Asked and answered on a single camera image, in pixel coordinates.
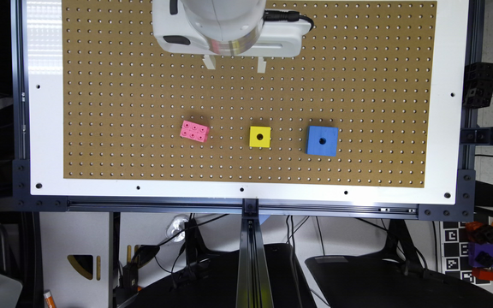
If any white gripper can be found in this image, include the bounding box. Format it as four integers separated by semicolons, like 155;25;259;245
152;0;312;73

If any pink lego block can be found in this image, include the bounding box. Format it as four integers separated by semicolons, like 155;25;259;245
180;120;210;143

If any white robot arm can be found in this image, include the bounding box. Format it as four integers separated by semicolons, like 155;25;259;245
151;0;314;74

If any blue square block with hole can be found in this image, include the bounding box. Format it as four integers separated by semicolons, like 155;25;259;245
306;126;339;157

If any yellow cube with hole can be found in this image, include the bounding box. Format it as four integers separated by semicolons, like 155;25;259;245
249;126;271;148

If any brown pegboard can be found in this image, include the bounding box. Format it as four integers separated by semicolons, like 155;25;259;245
62;1;437;187

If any black chair left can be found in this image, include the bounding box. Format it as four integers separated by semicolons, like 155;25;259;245
130;243;316;308

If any black chair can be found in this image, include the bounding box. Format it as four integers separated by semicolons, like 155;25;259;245
306;256;493;308
130;243;316;308

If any white cabinet panel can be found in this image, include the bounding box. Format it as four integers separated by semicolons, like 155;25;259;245
39;212;113;308

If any black chair right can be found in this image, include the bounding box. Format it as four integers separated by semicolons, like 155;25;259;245
306;256;493;308

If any checkered marker board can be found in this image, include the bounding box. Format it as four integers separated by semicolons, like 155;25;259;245
439;222;476;284

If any orange tube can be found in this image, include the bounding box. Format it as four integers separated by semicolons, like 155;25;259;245
44;290;56;308

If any pile of coloured blocks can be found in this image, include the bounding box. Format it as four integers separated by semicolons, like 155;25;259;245
465;222;493;281

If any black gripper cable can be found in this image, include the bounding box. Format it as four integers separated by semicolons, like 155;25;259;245
264;9;315;32

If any blue aluminium table frame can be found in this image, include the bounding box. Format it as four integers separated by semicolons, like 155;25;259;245
9;0;493;308

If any black cube cluster on frame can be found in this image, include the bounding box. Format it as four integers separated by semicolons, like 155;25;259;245
462;62;493;109

